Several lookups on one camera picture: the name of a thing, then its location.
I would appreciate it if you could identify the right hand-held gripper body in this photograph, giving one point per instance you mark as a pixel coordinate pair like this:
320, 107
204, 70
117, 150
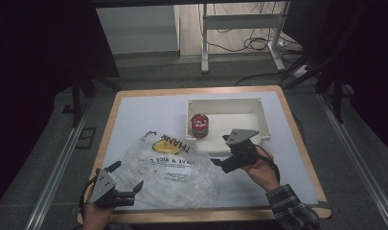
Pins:
241, 153

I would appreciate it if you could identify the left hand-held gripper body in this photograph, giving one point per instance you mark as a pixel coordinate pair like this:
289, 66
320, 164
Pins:
102, 187

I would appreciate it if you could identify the white plastic bin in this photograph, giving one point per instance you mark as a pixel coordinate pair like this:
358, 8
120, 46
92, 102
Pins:
230, 121

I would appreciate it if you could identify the red can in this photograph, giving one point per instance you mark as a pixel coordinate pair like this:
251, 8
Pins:
199, 125

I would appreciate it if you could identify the clear printed plastic bag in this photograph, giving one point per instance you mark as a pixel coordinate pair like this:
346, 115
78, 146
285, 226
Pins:
169, 185

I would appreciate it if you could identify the person's right hand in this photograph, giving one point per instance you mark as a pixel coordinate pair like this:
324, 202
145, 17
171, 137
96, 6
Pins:
262, 172

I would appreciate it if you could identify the person's left hand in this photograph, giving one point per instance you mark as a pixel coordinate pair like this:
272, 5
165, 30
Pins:
97, 215

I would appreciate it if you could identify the white table mat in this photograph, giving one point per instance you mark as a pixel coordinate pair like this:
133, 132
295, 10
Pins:
150, 111

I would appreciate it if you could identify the black stand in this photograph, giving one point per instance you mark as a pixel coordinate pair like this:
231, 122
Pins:
76, 96
338, 96

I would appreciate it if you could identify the white power strip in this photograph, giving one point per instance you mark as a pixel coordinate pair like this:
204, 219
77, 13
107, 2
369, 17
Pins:
301, 71

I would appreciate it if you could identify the dark curtain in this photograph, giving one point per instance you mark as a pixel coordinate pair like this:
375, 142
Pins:
367, 48
38, 64

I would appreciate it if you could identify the white cabinet panel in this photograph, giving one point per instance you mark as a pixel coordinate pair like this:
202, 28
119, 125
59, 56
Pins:
137, 30

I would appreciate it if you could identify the metal floor rail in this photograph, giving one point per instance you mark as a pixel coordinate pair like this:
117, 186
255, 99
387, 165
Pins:
57, 172
357, 159

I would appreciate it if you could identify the white desk frame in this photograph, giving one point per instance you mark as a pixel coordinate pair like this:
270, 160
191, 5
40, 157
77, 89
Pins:
239, 21

